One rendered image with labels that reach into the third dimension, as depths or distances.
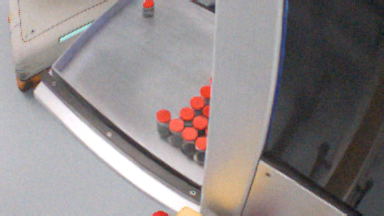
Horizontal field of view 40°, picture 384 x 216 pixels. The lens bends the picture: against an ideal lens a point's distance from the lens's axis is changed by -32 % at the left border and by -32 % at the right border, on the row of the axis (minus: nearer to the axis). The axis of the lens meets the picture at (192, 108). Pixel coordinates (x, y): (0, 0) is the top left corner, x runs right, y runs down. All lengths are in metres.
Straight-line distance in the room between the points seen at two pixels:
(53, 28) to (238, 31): 1.51
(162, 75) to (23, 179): 1.05
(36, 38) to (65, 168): 0.46
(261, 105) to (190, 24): 0.59
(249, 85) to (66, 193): 1.45
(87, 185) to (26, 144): 0.30
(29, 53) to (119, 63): 0.92
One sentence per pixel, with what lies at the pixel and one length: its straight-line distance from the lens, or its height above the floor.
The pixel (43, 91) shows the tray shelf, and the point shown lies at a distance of 1.15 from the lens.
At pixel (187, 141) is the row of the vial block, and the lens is 1.03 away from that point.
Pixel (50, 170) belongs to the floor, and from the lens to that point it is 2.07.
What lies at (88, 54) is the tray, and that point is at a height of 0.88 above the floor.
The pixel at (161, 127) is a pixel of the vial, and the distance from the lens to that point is 1.05.
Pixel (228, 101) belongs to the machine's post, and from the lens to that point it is 0.66.
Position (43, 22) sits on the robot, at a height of 0.28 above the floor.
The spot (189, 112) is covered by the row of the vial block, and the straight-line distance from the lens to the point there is 1.05.
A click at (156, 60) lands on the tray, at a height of 0.88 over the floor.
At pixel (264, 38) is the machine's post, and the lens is 0.55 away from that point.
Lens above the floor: 1.82
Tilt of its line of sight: 58 degrees down
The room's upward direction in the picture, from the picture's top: 2 degrees clockwise
